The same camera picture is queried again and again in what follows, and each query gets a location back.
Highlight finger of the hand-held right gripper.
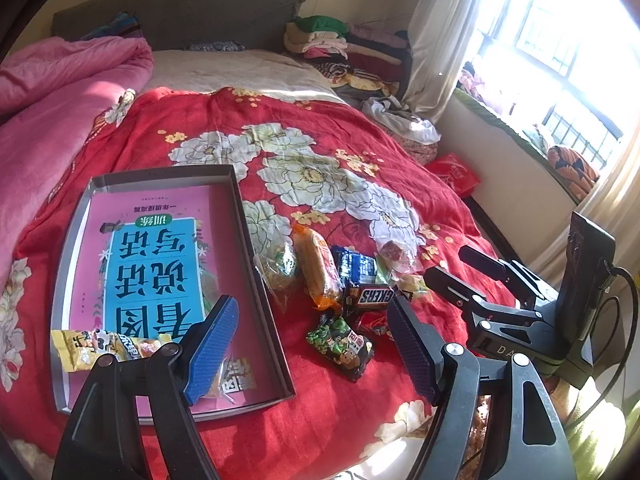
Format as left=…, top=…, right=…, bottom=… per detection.
left=459, top=245, right=558, bottom=307
left=424, top=266, right=521, bottom=319

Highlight blue clothing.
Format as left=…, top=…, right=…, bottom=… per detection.
left=80, top=10, right=146, bottom=41

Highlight red bag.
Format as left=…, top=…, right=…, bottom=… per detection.
left=425, top=154, right=482, bottom=197

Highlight beige bed sheet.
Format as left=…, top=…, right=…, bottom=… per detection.
left=145, top=49, right=346, bottom=106

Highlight white crumpled cloth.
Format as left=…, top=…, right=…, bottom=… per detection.
left=361, top=97, right=441, bottom=143

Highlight red floral blanket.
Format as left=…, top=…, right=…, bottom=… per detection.
left=0, top=87, right=516, bottom=480

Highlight pink and blue book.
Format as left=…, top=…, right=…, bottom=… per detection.
left=69, top=186, right=281, bottom=422

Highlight blue snack packet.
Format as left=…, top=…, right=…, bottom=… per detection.
left=330, top=245, right=378, bottom=286

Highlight brown fuzzy blanket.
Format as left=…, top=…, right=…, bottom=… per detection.
left=467, top=375, right=571, bottom=466

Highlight black cable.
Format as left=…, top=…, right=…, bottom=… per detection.
left=587, top=265, right=638, bottom=406

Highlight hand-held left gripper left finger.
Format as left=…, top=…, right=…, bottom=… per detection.
left=52, top=294, right=241, bottom=480

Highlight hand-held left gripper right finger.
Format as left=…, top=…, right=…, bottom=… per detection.
left=386, top=296, right=576, bottom=480

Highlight green pea snack packet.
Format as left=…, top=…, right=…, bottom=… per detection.
left=306, top=312, right=376, bottom=383

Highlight person's right forearm green sleeve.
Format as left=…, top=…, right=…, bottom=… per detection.
left=560, top=375, right=640, bottom=480

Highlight pile of folded clothes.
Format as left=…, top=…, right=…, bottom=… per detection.
left=284, top=15, right=413, bottom=106

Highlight pink patterned pillow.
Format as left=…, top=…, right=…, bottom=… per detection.
left=400, top=135, right=441, bottom=163

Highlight clear packet with red snack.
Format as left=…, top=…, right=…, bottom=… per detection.
left=370, top=220, right=426, bottom=281

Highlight white fleece blanket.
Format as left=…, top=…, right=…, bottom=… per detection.
left=12, top=437, right=53, bottom=480

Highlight cream curtain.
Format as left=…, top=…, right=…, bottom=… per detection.
left=530, top=160, right=640, bottom=281
left=400, top=0, right=506, bottom=121

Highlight window with metal grille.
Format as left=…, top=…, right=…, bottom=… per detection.
left=475, top=0, right=640, bottom=171

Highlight green and yellow snack packet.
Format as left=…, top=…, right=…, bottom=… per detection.
left=375, top=260, right=433, bottom=303

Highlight small red snack packet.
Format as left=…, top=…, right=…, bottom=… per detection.
left=357, top=310, right=396, bottom=341

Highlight grey upholstered headboard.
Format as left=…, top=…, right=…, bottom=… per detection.
left=51, top=0, right=307, bottom=53

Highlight clear bag of green candies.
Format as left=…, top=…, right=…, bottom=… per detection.
left=253, top=240, right=303, bottom=306

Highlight pink quilt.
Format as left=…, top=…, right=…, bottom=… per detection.
left=0, top=35, right=153, bottom=281

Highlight green window sill mat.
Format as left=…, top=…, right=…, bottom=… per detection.
left=452, top=87, right=596, bottom=203

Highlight orange bread packet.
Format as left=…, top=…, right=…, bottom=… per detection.
left=291, top=224, right=346, bottom=311

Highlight dark patterned cloth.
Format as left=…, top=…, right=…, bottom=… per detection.
left=185, top=40, right=246, bottom=54

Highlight brown chocolate bar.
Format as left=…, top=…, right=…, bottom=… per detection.
left=345, top=282, right=398, bottom=316

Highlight grey cardboard box tray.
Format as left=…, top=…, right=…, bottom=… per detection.
left=50, top=164, right=297, bottom=418

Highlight orange patterned cushion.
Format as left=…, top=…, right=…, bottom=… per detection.
left=546, top=145, right=601, bottom=198

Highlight clothes on window sill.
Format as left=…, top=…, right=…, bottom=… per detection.
left=457, top=62, right=506, bottom=111

